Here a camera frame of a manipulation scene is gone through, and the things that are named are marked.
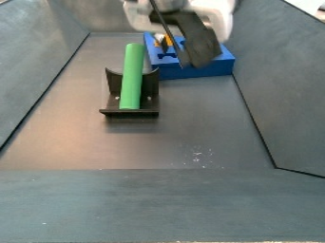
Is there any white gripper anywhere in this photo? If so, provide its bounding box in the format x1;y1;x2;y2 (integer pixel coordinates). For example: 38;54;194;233
121;0;237;42

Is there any green oval cylinder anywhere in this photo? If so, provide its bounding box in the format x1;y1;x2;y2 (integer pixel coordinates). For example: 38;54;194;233
120;43;145;109

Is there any black curved cradle fixture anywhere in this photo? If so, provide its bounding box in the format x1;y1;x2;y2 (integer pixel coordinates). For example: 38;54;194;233
99;69;161;118

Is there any yellow rectangular peg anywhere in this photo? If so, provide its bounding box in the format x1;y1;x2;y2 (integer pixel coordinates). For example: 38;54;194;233
154;33;173;47

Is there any blue shape sorter block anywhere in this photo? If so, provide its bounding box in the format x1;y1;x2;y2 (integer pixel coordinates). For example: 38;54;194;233
144;32;236;80

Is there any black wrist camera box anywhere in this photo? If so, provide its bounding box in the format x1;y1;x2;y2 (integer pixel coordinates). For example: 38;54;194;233
150;11;223;68

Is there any black camera cable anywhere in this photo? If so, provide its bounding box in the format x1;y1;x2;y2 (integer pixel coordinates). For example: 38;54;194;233
149;0;186;68

